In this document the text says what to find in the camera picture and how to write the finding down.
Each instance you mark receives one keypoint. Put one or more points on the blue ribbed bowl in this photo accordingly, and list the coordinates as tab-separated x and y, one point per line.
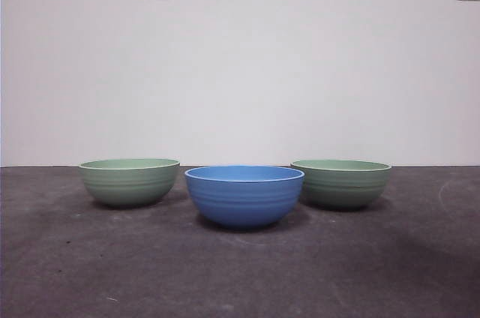
243	201

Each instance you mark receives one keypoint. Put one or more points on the green ribbed bowl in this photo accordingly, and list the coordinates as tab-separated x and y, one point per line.
129	186
343	188

